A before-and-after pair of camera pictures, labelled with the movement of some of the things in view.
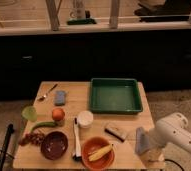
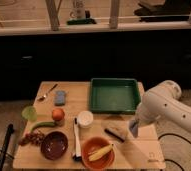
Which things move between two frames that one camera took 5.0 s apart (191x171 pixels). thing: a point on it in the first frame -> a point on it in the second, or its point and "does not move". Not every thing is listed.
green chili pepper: x=43 y=124 does not move
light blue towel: x=142 y=141 -> x=134 y=127
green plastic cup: x=29 y=113 does not move
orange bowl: x=91 y=146 does not move
